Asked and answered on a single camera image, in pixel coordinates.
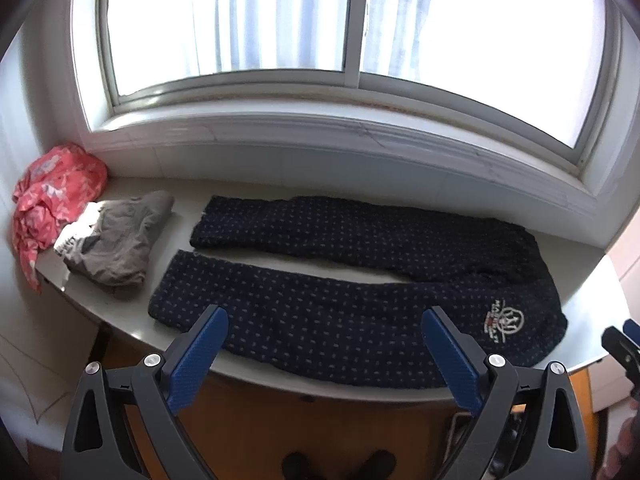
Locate navy dotted pants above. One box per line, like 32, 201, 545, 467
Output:
149, 196, 568, 389

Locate person's right hand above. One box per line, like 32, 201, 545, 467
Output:
597, 413, 639, 480

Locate grey folded garment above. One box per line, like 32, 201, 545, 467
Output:
54, 190, 175, 287

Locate red patterned cloth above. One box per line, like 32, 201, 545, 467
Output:
11, 143, 108, 292

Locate white sliding window frame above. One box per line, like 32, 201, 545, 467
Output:
70, 0, 628, 168

